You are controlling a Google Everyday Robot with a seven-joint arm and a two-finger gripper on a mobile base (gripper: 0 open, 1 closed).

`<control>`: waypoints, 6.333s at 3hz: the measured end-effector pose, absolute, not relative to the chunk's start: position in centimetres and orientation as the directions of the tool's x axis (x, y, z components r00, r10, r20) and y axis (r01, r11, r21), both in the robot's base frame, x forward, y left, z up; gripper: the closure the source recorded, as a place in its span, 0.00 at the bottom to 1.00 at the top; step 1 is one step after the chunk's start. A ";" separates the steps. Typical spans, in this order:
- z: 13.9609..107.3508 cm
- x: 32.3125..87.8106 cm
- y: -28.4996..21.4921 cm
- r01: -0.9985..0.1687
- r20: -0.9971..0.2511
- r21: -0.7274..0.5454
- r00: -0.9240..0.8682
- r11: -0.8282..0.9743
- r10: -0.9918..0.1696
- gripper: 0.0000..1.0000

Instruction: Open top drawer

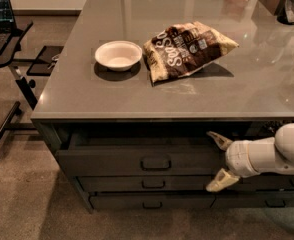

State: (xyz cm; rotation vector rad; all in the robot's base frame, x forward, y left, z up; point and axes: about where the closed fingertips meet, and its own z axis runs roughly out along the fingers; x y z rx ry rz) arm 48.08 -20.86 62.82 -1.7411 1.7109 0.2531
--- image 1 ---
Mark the grey cabinet counter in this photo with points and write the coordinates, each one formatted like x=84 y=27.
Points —
x=254 y=82

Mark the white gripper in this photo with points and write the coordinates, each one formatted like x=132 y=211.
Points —
x=237 y=158

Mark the grey drawer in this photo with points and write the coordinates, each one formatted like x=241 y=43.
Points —
x=258 y=200
x=144 y=183
x=264 y=129
x=264 y=182
x=140 y=156
x=151 y=201

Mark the white paper bowl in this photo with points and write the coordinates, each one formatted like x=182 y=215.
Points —
x=118 y=55

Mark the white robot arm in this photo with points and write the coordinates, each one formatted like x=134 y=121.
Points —
x=273 y=154

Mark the brown chip bag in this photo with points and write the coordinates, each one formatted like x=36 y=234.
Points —
x=183 y=49

